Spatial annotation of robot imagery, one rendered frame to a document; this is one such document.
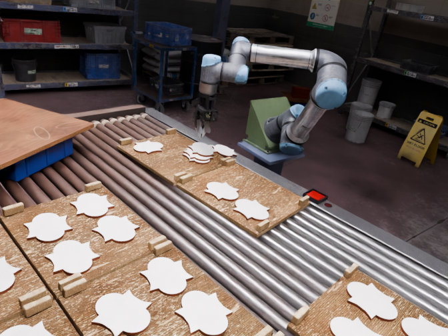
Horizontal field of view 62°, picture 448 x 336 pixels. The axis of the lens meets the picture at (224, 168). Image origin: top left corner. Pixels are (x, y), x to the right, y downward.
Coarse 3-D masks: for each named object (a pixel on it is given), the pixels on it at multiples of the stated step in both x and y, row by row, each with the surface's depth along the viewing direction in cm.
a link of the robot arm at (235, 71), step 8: (232, 56) 154; (240, 56) 154; (224, 64) 151; (232, 64) 151; (240, 64) 152; (224, 72) 151; (232, 72) 150; (240, 72) 150; (248, 72) 151; (224, 80) 153; (232, 80) 152; (240, 80) 152
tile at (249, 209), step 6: (240, 204) 139; (246, 204) 140; (252, 204) 141; (258, 204) 141; (234, 210) 136; (240, 210) 136; (246, 210) 136; (252, 210) 137; (258, 210) 137; (264, 210) 138; (246, 216) 133; (252, 216) 133; (258, 216) 134; (264, 216) 134
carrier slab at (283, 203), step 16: (208, 176) 158; (224, 176) 159; (240, 176) 161; (256, 176) 163; (192, 192) 144; (240, 192) 149; (256, 192) 151; (272, 192) 153; (288, 192) 154; (224, 208) 137; (272, 208) 142; (288, 208) 143; (240, 224) 130; (256, 224) 131; (272, 224) 132
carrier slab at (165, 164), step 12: (132, 144) 176; (168, 144) 181; (180, 144) 183; (192, 144) 185; (132, 156) 165; (144, 156) 166; (156, 156) 168; (168, 156) 169; (180, 156) 171; (216, 156) 176; (156, 168) 158; (168, 168) 159; (180, 168) 161; (192, 168) 162; (204, 168) 164; (216, 168) 165; (168, 180) 151
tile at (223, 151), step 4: (216, 148) 183; (220, 148) 185; (224, 148) 186; (228, 148) 188; (220, 152) 179; (224, 152) 181; (228, 152) 182; (232, 152) 184; (224, 156) 178; (228, 156) 178; (236, 156) 182
